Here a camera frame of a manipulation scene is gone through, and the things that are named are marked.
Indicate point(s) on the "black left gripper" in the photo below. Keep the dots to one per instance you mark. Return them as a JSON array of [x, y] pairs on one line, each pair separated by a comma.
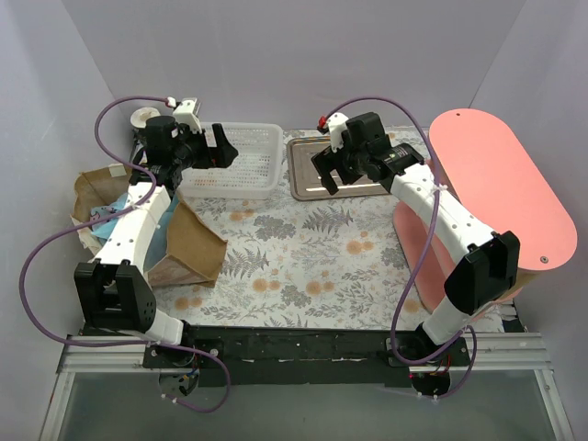
[[209, 148]]

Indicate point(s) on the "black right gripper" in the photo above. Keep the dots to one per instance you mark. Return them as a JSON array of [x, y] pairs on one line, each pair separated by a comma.
[[334, 160]]

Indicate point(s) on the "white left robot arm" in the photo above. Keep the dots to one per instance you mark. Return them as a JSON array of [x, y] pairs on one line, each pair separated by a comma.
[[113, 289]]

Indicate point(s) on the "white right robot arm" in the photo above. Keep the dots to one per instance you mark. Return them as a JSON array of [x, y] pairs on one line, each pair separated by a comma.
[[486, 261]]

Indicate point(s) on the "stainless steel tray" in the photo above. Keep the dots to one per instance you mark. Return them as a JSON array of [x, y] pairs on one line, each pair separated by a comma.
[[305, 183]]

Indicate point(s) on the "white plastic perforated basket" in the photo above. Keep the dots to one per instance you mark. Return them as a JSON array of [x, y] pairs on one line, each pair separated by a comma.
[[254, 173]]

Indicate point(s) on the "floral patterned table mat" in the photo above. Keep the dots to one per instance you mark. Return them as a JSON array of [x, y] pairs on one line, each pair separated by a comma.
[[332, 263]]

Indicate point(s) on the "brown paper bag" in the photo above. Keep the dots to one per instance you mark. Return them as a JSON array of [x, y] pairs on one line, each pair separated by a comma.
[[183, 251]]

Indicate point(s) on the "pink two-tier shelf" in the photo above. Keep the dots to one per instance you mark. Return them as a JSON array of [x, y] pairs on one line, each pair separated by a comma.
[[488, 170]]

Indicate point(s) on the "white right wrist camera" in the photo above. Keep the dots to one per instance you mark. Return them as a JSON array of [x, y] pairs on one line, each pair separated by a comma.
[[334, 126]]

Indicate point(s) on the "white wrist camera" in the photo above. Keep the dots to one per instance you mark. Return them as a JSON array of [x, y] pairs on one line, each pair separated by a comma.
[[186, 112], [334, 126]]

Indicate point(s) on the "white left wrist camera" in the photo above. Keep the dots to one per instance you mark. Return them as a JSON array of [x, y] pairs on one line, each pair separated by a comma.
[[186, 112]]

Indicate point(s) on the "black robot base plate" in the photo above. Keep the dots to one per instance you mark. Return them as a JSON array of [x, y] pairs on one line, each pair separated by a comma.
[[292, 356]]

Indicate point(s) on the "aluminium frame rail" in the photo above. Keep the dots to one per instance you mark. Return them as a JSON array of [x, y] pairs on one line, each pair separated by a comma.
[[496, 352]]

